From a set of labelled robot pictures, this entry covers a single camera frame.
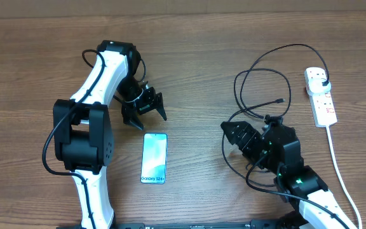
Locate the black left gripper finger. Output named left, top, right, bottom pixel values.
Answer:
left=122, top=112, right=144, bottom=130
left=155, top=93, right=167, bottom=121

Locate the Galaxy S24 smartphone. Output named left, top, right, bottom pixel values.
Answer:
left=140, top=133, right=168, bottom=184

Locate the black USB charging cable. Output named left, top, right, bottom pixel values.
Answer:
left=221, top=43, right=330, bottom=188

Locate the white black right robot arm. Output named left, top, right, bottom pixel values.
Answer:
left=220, top=116, right=355, bottom=228

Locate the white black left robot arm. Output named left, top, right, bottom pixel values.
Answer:
left=42, top=40, right=167, bottom=228

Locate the white charger plug adapter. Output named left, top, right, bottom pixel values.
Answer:
left=306, top=78, right=332, bottom=96

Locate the white power strip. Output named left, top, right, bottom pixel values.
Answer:
left=304, top=67, right=337, bottom=127

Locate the white power strip cord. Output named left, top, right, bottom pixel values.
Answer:
left=325, top=125, right=363, bottom=229

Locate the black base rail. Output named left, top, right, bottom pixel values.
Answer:
left=55, top=218, right=308, bottom=229

